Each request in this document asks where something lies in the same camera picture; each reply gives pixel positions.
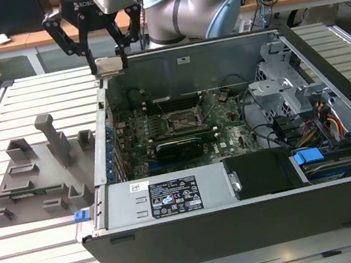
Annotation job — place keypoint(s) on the grey power supply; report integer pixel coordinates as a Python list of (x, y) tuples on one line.
[(124, 206)]

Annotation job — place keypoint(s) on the CPU socket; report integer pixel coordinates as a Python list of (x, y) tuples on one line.
[(176, 118)]

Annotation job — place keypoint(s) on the black plastic shroud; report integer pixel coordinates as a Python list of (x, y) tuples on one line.
[(262, 171)]

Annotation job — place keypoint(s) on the silver drive cage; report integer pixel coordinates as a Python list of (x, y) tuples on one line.
[(275, 87)]

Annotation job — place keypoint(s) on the black RAM slot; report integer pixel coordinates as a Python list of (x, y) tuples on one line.
[(188, 129), (177, 101), (178, 106), (217, 135), (177, 98), (207, 132), (189, 132)]

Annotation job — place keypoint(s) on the silver CPU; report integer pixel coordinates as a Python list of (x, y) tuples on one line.
[(108, 67)]

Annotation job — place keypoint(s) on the white case sticker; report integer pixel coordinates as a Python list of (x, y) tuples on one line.
[(183, 60)]

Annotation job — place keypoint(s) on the black PC case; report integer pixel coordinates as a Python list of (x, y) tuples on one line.
[(244, 230)]

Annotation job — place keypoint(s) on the hard disk blue carrier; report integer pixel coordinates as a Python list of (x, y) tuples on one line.
[(308, 156)]

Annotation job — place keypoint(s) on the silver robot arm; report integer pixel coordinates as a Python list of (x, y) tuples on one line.
[(189, 9)]

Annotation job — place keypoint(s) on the green RAM stick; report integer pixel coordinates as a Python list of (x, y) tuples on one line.
[(43, 190)]

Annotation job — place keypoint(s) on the black graphics card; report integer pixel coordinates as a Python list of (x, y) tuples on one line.
[(179, 152)]

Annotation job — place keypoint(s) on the blue case latch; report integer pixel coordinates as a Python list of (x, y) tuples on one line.
[(80, 216)]

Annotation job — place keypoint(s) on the round coin battery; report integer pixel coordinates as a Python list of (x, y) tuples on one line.
[(222, 97)]

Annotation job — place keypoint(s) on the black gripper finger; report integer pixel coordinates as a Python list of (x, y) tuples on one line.
[(83, 32), (132, 25)]

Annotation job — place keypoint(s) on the green motherboard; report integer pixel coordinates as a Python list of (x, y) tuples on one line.
[(230, 119)]

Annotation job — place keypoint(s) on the grey parts rack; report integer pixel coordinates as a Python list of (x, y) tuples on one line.
[(46, 178)]

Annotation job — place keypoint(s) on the blue expansion slot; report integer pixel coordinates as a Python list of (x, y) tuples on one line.
[(155, 167)]

